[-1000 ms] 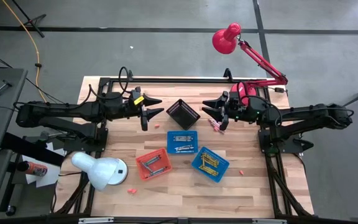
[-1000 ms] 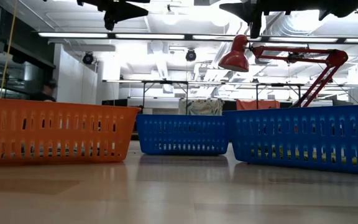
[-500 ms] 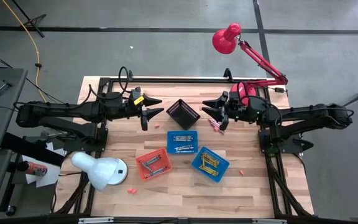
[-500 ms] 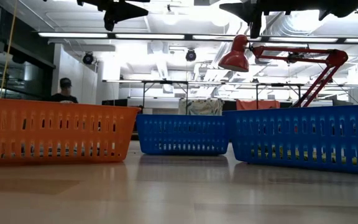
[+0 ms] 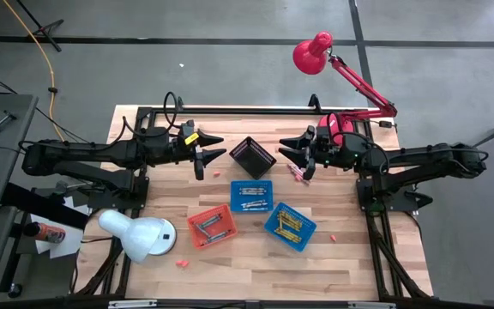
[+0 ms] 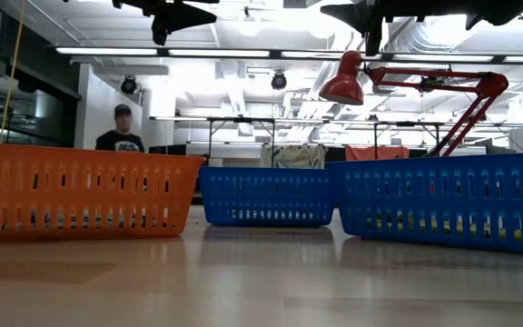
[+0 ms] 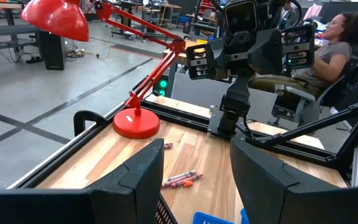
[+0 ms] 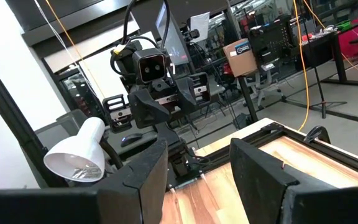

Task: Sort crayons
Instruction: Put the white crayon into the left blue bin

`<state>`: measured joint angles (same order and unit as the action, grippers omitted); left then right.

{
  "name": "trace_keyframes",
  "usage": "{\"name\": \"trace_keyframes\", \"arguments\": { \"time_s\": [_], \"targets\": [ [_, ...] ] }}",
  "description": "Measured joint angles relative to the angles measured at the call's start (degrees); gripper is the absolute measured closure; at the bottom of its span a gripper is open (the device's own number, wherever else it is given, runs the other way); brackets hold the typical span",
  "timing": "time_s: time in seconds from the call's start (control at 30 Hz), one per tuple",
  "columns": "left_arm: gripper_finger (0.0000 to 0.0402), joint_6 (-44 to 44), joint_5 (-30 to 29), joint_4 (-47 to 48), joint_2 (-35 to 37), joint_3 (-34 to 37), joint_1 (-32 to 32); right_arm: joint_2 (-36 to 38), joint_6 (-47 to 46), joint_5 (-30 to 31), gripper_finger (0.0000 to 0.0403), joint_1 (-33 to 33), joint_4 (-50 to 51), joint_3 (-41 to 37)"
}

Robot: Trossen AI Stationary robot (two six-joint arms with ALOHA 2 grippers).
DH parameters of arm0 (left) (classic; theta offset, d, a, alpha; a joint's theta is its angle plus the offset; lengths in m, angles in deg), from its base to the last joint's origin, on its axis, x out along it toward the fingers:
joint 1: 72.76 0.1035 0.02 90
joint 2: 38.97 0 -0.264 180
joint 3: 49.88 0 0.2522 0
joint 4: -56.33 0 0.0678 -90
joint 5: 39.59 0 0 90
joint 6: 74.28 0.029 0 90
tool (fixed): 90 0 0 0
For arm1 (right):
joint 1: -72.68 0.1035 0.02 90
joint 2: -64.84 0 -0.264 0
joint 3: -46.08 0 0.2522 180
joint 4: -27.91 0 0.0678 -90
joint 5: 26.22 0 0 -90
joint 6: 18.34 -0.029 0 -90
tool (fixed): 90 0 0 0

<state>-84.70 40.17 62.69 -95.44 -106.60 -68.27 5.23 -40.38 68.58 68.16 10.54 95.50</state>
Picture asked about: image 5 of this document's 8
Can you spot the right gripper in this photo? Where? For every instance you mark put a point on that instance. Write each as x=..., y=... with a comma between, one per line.
x=337, y=156

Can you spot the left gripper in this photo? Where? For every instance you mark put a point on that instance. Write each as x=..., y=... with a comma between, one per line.
x=182, y=155

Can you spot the red crayon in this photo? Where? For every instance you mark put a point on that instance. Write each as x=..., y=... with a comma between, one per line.
x=301, y=178
x=292, y=168
x=297, y=173

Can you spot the yellow crayon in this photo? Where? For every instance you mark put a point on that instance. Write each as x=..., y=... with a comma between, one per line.
x=292, y=222
x=289, y=237
x=287, y=233
x=290, y=226
x=289, y=216

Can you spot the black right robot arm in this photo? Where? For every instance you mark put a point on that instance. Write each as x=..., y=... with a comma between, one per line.
x=427, y=156

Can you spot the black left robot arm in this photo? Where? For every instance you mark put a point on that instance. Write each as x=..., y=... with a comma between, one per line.
x=101, y=152

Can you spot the yellow sticker label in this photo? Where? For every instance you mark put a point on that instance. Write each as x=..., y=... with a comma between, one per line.
x=191, y=138

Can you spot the orange crayon stub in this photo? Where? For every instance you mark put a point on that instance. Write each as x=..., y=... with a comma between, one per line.
x=181, y=263
x=333, y=237
x=217, y=173

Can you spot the black plastic basket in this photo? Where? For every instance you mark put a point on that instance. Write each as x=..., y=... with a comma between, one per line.
x=253, y=156

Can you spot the blue plastic basket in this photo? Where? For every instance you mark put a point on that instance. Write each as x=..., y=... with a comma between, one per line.
x=305, y=227
x=236, y=199

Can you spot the red desk lamp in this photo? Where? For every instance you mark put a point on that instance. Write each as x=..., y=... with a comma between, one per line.
x=311, y=56

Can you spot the orange plastic basket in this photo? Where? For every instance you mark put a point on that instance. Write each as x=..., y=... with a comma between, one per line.
x=195, y=240

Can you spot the white desk lamp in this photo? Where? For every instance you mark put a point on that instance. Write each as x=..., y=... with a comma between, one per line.
x=135, y=236

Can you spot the white paper sheets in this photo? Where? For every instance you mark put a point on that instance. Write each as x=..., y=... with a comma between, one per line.
x=64, y=246

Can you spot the orange spray can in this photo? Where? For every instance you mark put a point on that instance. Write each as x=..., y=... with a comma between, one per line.
x=45, y=232

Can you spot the black tripod stand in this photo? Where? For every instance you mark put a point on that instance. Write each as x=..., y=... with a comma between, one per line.
x=41, y=32

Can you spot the black caster wheel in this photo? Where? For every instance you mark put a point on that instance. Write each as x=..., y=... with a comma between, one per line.
x=14, y=290

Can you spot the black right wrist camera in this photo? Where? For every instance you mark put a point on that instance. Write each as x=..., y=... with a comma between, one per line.
x=321, y=136

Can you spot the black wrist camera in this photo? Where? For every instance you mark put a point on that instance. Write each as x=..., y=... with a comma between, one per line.
x=187, y=128
x=321, y=136

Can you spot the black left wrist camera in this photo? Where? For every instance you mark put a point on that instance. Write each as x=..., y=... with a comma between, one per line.
x=187, y=128

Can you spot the black frame clamp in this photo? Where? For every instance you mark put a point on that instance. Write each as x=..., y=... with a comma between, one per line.
x=314, y=101
x=180, y=103

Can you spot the silver metal bracket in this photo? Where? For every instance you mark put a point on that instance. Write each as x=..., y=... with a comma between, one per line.
x=371, y=305
x=132, y=304

